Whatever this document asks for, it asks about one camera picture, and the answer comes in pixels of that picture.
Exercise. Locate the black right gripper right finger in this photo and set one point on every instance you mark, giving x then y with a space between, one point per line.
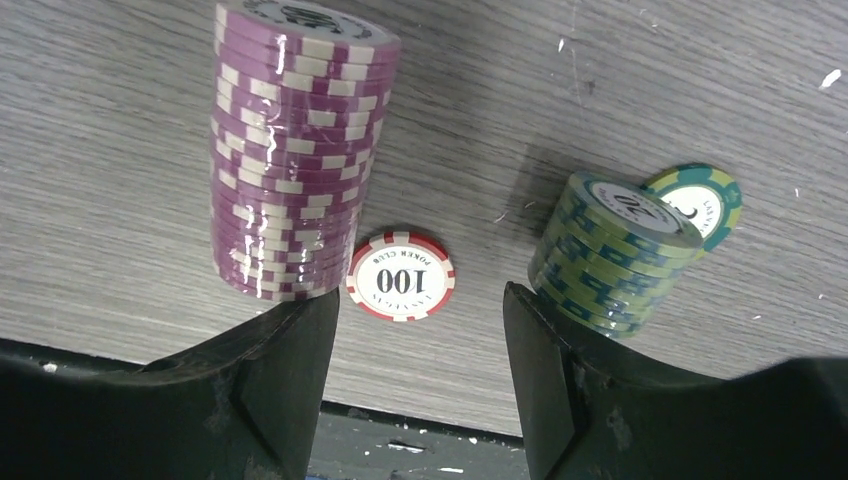
592 408

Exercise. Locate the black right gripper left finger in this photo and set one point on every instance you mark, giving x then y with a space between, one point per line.
241 405

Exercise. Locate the green chip stack lying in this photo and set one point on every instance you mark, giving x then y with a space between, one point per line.
610 254

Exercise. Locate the green 20 chip beside stack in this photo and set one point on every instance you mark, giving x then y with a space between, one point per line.
707 196

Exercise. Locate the purple white chip roll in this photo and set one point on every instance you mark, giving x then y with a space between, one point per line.
301 92

